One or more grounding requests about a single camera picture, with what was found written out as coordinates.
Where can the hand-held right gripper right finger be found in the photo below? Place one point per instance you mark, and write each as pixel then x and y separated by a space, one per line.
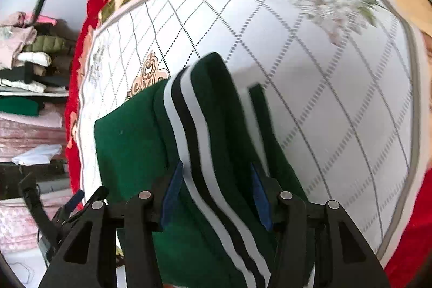
pixel 261 197

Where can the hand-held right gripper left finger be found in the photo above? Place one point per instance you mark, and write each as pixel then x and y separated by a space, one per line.
pixel 172 193

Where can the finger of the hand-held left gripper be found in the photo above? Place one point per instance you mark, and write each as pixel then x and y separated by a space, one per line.
pixel 76 199
pixel 35 207

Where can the green and white varsity jacket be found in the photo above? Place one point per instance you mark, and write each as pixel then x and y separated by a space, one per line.
pixel 135 146

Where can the pile of folded clothes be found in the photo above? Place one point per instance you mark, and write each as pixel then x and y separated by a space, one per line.
pixel 30 48

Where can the white diamond quilted mat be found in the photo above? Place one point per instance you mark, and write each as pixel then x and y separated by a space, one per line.
pixel 303 72

